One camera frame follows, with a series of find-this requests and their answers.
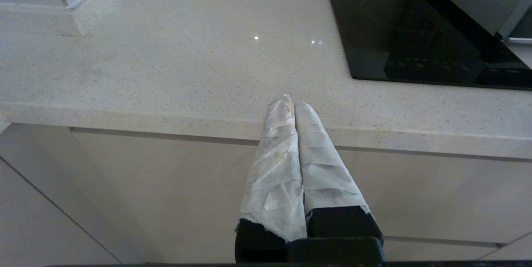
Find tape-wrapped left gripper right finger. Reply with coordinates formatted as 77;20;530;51
295;101;384;240

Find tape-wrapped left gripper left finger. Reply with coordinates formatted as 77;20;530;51
235;94;307;262

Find beige cabinet front panel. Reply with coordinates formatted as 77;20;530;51
70;128;532;263
0;157;121;267
382;234;532;262

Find black induction cooktop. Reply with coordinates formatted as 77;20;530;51
325;0;532;91

